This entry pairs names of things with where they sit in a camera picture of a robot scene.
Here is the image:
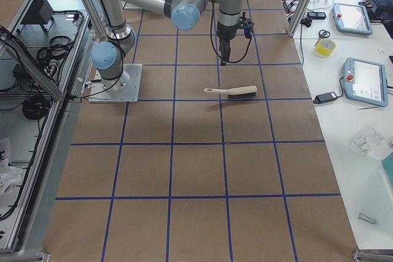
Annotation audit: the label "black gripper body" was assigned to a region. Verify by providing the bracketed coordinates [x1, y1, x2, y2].
[216, 22, 238, 42]

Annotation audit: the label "white hand brush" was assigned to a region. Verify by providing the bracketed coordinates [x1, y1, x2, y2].
[203, 85, 257, 99]

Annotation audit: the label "yellow tape roll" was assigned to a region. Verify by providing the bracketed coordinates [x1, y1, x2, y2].
[315, 38, 336, 56]

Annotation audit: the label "black power brick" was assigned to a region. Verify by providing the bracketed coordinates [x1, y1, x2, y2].
[313, 91, 338, 104]

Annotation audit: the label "upper teach pendant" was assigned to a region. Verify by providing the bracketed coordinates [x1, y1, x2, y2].
[332, 3, 373, 36]

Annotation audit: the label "teach pendant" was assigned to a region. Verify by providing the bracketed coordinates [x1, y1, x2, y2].
[332, 3, 373, 36]
[343, 58, 388, 107]

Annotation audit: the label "lower teach pendant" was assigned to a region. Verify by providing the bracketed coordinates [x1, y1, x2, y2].
[343, 58, 388, 107]

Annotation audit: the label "clear plastic bag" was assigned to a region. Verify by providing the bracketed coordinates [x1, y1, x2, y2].
[349, 125, 387, 160]

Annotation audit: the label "white crumpled cloth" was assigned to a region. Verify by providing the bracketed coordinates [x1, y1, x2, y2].
[0, 137, 22, 201]

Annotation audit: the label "black handled scissors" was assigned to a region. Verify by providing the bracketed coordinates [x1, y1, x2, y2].
[314, 29, 330, 46]

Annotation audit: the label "aluminium frame upright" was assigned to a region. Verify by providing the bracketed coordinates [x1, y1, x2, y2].
[285, 0, 323, 39]

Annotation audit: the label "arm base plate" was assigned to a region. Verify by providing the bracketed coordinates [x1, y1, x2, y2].
[88, 64, 142, 103]

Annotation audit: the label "coiled black cables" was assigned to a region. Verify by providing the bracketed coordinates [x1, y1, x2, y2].
[36, 35, 76, 66]

